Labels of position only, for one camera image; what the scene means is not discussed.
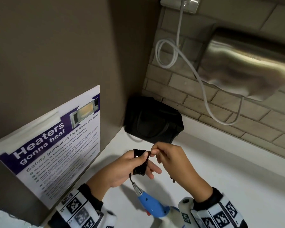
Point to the person's left hand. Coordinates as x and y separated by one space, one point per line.
116 173

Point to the person's right hand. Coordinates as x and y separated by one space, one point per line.
180 168

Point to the blue white hair dryer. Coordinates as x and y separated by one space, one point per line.
152 206

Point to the black fabric bag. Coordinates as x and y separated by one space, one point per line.
154 121

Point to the white purple safety poster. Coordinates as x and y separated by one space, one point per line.
57 151

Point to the light grey shirt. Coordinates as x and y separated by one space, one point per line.
4 218

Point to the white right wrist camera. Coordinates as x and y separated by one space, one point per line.
185 211

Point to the steel wall hand dryer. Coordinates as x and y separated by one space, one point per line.
247 64

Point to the white wall outlet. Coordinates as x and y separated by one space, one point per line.
192 4

